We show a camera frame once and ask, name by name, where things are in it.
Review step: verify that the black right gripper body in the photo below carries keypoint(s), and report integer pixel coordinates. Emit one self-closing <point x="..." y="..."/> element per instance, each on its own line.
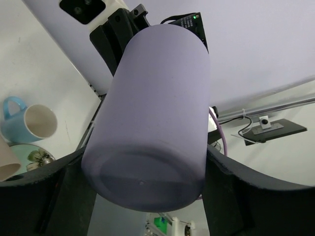
<point x="189" y="24"/>

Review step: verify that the webcam on black stand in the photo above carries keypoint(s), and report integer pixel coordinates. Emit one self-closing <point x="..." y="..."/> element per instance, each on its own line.
<point x="268" y="130"/>

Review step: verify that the mint green floral plate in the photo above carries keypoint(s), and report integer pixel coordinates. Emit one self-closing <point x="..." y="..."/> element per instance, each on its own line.
<point x="31" y="157"/>

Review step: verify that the beige cup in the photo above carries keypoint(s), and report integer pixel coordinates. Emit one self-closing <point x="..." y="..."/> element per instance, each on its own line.
<point x="9" y="163"/>

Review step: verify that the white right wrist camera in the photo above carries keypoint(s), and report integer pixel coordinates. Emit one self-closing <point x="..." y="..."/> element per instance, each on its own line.
<point x="91" y="12"/>

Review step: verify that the lavender cup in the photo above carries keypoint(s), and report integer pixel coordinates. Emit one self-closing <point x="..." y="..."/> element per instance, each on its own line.
<point x="147" y="151"/>

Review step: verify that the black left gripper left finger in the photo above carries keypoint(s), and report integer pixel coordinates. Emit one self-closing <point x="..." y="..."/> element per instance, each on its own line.
<point x="53" y="200"/>

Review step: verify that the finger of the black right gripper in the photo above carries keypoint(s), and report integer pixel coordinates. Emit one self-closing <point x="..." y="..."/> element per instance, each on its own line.
<point x="111" y="38"/>

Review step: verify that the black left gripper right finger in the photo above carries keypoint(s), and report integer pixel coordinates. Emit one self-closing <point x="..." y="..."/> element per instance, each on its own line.
<point x="240" y="201"/>

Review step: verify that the light blue mug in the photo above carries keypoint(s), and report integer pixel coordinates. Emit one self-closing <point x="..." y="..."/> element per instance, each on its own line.
<point x="27" y="124"/>

